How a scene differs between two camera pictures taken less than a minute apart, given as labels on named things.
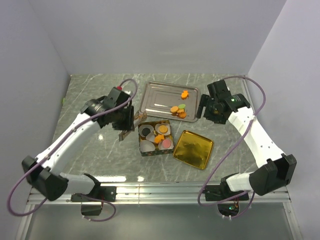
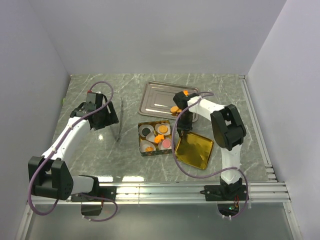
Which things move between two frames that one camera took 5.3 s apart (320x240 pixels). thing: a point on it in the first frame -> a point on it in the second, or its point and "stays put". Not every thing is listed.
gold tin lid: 193,150 stays put
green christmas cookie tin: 155,138 stays put
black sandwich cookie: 145,131 stays put
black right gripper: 220,119 -> 185,128
